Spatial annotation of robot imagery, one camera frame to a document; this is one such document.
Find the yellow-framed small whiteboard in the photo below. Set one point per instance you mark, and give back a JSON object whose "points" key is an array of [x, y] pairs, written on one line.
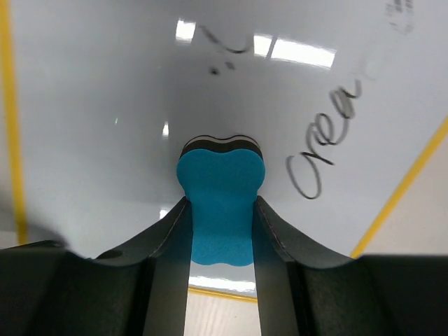
{"points": [[347, 99]]}

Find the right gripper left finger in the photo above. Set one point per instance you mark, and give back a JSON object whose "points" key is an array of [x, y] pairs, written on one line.
{"points": [[137, 288]]}

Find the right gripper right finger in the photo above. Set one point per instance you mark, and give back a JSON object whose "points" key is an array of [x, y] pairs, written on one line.
{"points": [[305, 288]]}

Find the blue foam whiteboard eraser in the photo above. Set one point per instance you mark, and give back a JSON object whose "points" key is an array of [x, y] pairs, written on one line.
{"points": [[221, 179]]}

